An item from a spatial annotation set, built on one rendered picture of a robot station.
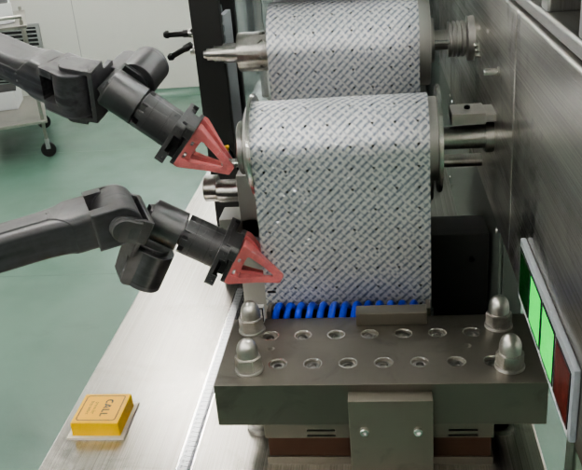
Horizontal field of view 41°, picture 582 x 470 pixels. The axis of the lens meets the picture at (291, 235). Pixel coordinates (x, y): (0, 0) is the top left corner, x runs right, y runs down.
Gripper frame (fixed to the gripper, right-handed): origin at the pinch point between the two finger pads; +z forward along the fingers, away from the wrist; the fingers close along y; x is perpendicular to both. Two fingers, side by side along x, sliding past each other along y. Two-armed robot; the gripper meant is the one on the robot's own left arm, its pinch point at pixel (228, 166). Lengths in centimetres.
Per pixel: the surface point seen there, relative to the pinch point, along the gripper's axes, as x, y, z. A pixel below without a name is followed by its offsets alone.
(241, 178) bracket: -1.0, -1.5, 2.7
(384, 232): 7.2, 6.3, 22.2
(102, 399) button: -35.9, 13.3, 3.7
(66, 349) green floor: -159, -148, 1
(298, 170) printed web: 7.5, 6.0, 7.6
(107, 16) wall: -164, -554, -114
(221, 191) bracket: -4.8, -2.4, 1.6
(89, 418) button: -36.2, 17.6, 3.3
